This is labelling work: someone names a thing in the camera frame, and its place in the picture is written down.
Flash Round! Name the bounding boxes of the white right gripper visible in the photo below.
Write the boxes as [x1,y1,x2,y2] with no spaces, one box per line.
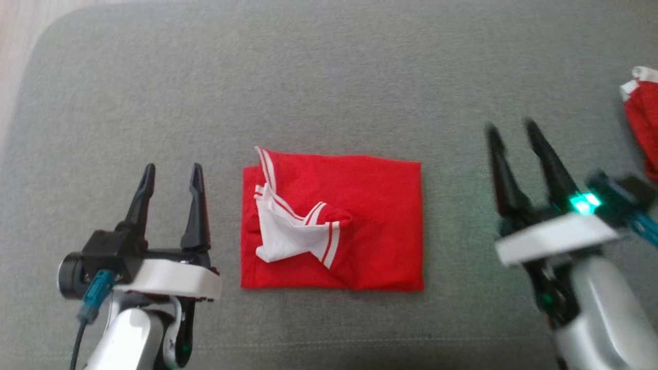
[486,118,621,268]

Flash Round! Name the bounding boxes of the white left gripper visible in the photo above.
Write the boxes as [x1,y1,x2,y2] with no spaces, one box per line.
[112,163,223,302]

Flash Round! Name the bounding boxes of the red basketball jersey white trim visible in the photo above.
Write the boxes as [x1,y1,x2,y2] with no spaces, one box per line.
[240,146,425,292]

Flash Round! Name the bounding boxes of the folded red garment white trim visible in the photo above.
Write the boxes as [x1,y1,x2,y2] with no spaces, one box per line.
[619,66,658,183]

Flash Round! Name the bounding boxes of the black cable with teal connector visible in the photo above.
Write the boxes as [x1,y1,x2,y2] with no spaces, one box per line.
[627,211,658,248]
[71,270,117,370]

